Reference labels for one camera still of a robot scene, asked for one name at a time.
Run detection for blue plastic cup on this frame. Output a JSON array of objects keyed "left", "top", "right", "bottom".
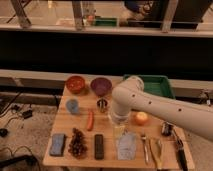
[{"left": 66, "top": 99, "right": 79, "bottom": 115}]

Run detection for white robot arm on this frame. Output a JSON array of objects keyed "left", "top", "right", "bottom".
[{"left": 109, "top": 76, "right": 213, "bottom": 141}]

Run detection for green plastic tray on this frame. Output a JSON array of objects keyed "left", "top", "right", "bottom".
[{"left": 123, "top": 74, "right": 176, "bottom": 100}]

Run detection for light blue cloth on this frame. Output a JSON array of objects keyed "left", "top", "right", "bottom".
[{"left": 116, "top": 132, "right": 136, "bottom": 160}]

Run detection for black remote control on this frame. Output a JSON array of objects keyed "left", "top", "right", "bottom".
[{"left": 94, "top": 134, "right": 104, "bottom": 160}]

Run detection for metal spoon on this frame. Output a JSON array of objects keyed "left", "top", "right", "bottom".
[{"left": 141, "top": 134, "right": 149, "bottom": 165}]

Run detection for red yellow apple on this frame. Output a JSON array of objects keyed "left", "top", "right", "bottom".
[{"left": 134, "top": 112, "right": 148, "bottom": 126}]

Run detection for orange carrot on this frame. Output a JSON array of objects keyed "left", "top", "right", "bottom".
[{"left": 86, "top": 110, "right": 94, "bottom": 131}]

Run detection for small metal cup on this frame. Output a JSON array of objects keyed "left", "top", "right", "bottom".
[{"left": 97, "top": 98, "right": 108, "bottom": 113}]

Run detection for bunch of dark grapes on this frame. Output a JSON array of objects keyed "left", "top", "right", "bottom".
[{"left": 68, "top": 128, "right": 87, "bottom": 159}]

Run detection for small dark metal can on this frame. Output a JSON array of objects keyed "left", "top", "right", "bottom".
[{"left": 161, "top": 122, "right": 173, "bottom": 136}]

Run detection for purple bowl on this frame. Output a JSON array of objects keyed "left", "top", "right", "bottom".
[{"left": 90, "top": 77, "right": 112, "bottom": 96}]

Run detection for blue sponge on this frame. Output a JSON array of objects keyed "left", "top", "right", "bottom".
[{"left": 49, "top": 133, "right": 66, "bottom": 157}]

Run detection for orange bowl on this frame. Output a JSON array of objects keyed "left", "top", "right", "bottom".
[{"left": 65, "top": 75, "right": 85, "bottom": 94}]

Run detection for black chair edge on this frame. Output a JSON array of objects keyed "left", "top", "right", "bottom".
[{"left": 0, "top": 155, "right": 39, "bottom": 169}]

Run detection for black handled tool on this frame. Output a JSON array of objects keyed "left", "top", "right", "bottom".
[{"left": 172, "top": 130, "right": 188, "bottom": 171}]

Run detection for black cables on floor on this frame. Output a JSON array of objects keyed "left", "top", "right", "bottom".
[{"left": 0, "top": 91, "right": 34, "bottom": 138}]

